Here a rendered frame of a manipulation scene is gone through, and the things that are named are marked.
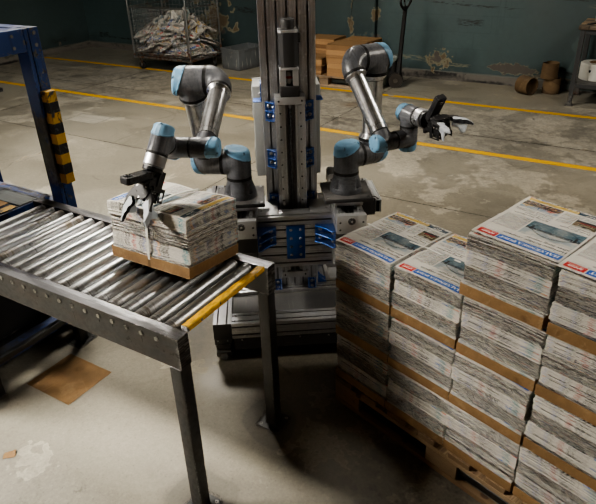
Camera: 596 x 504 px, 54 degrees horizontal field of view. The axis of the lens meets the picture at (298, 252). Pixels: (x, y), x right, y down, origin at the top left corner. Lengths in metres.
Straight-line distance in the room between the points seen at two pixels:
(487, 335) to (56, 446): 1.83
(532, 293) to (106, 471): 1.77
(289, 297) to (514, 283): 1.50
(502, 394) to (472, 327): 0.24
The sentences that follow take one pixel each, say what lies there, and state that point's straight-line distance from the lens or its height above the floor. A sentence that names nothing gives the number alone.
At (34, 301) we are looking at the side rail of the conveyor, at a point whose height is 0.72.
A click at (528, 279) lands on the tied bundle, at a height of 0.98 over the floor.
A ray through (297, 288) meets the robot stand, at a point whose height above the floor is 0.23.
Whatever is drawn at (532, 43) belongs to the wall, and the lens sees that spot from 8.61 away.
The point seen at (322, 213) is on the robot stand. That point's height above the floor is 0.73.
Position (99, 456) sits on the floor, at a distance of 2.70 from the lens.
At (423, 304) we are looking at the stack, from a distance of 2.12.
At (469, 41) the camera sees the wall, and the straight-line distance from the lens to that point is 8.80.
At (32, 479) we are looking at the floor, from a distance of 2.72.
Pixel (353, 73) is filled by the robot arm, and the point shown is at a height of 1.37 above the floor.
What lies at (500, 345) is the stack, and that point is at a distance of 1.99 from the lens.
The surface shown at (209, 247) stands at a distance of 2.11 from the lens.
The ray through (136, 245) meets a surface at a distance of 2.21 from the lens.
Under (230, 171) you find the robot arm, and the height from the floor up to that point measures 0.95.
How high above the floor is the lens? 1.88
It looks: 29 degrees down
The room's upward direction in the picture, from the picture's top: 2 degrees counter-clockwise
